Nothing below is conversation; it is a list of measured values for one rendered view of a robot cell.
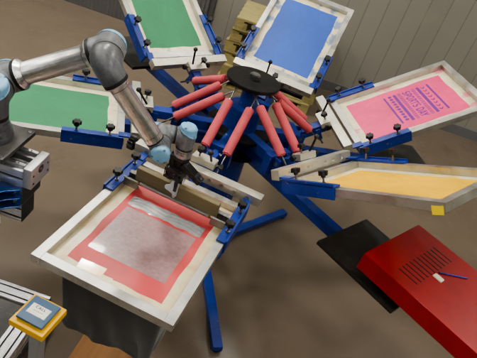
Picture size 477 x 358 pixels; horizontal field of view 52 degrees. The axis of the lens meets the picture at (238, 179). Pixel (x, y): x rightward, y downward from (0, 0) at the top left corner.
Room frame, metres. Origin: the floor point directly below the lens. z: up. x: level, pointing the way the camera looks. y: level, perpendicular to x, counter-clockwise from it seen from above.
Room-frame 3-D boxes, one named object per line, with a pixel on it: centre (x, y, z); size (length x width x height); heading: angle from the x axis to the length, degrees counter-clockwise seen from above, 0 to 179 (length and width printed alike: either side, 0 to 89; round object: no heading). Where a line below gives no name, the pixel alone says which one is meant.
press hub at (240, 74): (2.56, 0.10, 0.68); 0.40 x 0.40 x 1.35
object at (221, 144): (2.56, 0.10, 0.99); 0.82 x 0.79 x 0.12; 170
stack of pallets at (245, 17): (5.54, 0.04, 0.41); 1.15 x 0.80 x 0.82; 90
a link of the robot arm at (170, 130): (1.69, 0.35, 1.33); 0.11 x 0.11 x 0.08; 15
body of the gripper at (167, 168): (1.73, 0.27, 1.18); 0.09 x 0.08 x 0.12; 81
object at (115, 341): (1.23, 0.32, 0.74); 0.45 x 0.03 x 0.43; 80
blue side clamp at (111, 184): (1.80, 0.51, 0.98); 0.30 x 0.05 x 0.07; 170
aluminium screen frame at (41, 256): (1.52, 0.27, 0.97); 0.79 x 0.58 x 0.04; 170
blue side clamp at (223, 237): (1.71, -0.04, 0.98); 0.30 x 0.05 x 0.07; 170
